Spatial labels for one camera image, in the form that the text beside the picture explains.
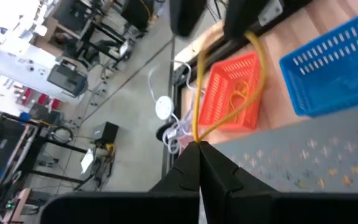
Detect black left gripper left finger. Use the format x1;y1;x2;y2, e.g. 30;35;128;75
149;141;201;192

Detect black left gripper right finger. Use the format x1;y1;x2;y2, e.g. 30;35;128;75
200;141;278;224

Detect yellow rubber band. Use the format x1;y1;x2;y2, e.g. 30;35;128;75
192;30;267;144
227;80;250;124

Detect grey perforated metal shelf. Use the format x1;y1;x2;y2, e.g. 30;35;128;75
197;104;358;194

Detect black equipment desk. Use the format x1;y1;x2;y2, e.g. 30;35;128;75
0;111;88;194

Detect white round puck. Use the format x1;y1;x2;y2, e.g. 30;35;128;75
155;95;175;121

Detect red plastic basket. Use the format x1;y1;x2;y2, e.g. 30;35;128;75
198;51;266;131

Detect black floor box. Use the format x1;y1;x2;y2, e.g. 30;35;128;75
92;121;120;144

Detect blue plastic basket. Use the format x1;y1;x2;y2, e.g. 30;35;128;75
279;6;358;118

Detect white workbench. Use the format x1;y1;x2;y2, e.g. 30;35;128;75
0;43;88;105

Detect white cable bundle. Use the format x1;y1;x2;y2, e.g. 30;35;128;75
147;60;200;156

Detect silver frame bracket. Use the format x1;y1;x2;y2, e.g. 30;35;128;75
257;0;285;27

